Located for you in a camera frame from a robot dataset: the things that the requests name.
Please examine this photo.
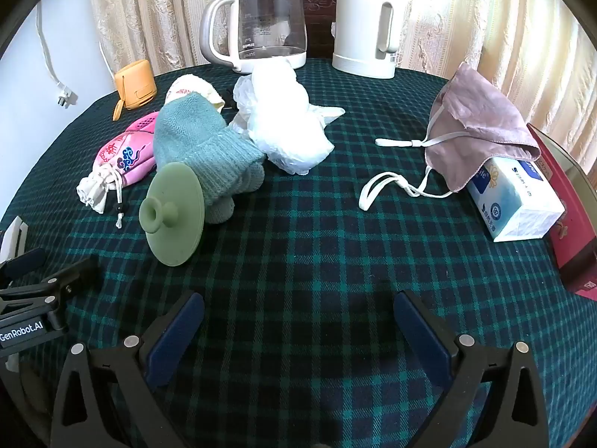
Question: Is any teal knit hat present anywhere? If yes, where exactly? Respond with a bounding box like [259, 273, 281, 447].
[153, 93, 266, 224]

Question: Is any cream patterned curtain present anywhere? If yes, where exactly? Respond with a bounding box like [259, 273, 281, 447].
[88, 0, 597, 164]

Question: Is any pink drawstring pouch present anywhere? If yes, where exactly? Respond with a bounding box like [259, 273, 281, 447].
[76, 130, 157, 229]

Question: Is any red box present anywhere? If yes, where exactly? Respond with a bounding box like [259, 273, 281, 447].
[527, 124, 597, 302]

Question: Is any white plastic bag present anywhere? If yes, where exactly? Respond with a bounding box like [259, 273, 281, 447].
[228, 62, 346, 175]

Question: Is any orange cylindrical speaker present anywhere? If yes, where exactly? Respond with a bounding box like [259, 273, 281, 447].
[112, 60, 157, 122]

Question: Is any white foam block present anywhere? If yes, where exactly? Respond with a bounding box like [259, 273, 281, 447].
[0, 216, 29, 262]

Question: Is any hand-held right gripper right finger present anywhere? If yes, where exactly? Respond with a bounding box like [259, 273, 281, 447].
[393, 289, 551, 448]

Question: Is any dark wooden chair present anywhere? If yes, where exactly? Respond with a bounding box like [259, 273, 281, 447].
[301, 0, 341, 59]

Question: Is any white power cable with plug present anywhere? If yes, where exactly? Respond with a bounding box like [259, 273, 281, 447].
[35, 0, 80, 109]

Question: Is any green silicone lid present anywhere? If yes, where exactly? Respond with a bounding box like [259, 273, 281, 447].
[139, 162, 206, 268]

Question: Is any glass kettle with white handle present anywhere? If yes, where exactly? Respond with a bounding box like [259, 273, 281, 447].
[200, 0, 309, 74]

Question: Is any white thermos jug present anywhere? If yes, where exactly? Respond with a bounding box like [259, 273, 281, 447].
[332, 0, 399, 79]

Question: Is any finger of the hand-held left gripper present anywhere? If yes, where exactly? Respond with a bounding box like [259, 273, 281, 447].
[0, 248, 46, 281]
[28, 261, 99, 306]

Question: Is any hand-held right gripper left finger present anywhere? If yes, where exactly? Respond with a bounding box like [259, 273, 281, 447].
[49, 289, 206, 448]

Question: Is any blue and white tissue pack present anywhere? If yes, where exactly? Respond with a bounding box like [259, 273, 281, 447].
[466, 156, 566, 243]

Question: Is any pink face mask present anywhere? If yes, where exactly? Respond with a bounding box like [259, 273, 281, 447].
[359, 62, 542, 211]

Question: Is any cream cloth item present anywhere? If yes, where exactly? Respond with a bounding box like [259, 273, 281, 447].
[165, 74, 225, 113]

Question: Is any green plaid tablecloth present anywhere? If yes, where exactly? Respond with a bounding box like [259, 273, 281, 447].
[0, 56, 597, 448]

